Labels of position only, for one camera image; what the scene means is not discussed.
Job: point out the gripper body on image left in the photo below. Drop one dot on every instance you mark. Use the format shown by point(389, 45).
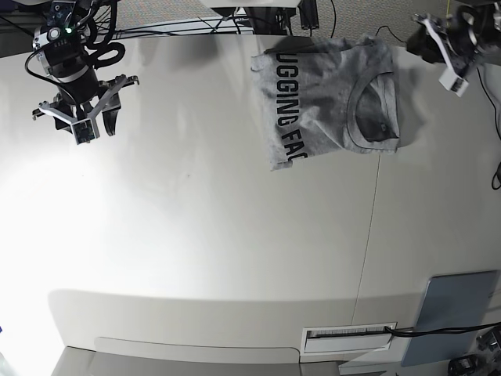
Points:
point(76, 89)

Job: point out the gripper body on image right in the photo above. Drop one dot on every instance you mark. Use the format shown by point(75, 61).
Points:
point(463, 40)

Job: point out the grey T-shirt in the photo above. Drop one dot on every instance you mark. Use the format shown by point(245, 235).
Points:
point(325, 95)

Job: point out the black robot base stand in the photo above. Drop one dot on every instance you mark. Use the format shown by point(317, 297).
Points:
point(264, 17)

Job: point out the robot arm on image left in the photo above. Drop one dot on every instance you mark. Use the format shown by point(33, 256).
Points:
point(75, 41)

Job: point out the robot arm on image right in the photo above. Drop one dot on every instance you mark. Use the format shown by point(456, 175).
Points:
point(489, 11)

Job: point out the grey laptop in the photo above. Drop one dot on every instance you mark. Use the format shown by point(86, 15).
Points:
point(456, 300)

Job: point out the black device bottom right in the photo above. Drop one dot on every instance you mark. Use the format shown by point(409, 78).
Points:
point(465, 365)

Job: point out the camera on image-left gripper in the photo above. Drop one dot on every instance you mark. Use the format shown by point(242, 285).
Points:
point(85, 131)

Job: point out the camera on image-right gripper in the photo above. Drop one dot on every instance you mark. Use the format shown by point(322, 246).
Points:
point(453, 83)

